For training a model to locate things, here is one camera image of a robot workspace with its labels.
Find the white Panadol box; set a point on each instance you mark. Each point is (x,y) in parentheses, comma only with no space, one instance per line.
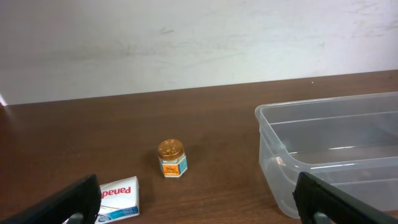
(119,200)

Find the gold-lid balm jar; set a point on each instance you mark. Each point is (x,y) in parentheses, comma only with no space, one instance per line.
(172,158)

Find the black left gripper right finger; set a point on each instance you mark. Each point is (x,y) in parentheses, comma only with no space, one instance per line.
(320,202)

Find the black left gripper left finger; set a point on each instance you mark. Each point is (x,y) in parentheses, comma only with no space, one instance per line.
(78,203)

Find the clear plastic container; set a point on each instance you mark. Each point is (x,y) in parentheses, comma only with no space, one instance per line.
(349,142)

